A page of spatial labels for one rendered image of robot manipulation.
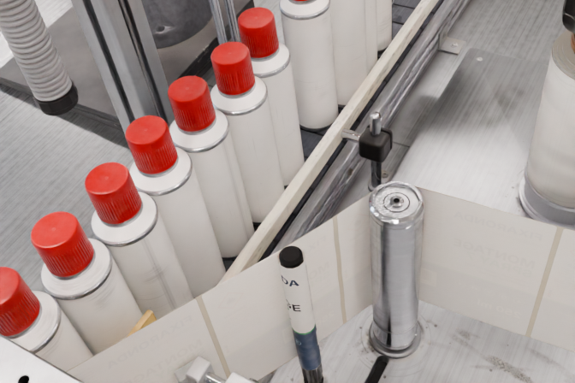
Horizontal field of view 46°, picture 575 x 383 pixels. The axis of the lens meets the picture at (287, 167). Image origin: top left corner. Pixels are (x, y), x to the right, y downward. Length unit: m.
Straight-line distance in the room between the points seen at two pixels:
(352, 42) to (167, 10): 0.32
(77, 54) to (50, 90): 0.48
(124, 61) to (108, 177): 0.20
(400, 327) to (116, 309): 0.23
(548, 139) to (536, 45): 0.37
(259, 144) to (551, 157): 0.26
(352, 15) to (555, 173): 0.26
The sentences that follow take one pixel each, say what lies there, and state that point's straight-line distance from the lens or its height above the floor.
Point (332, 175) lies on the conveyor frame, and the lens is 0.74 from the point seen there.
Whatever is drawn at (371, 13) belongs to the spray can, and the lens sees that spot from 0.80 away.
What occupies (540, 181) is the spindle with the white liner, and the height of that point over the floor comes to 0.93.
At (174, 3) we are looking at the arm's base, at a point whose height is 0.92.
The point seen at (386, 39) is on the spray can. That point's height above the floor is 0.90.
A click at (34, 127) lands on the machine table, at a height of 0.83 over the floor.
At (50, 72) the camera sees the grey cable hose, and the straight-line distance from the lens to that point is 0.56.
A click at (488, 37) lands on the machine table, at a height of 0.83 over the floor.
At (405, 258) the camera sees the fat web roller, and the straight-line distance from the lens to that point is 0.49.
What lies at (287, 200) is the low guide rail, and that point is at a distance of 0.67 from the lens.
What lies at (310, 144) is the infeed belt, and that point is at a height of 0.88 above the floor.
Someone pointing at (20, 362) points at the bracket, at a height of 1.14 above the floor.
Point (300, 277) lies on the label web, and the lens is 0.45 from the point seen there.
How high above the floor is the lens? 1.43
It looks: 47 degrees down
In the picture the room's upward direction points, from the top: 9 degrees counter-clockwise
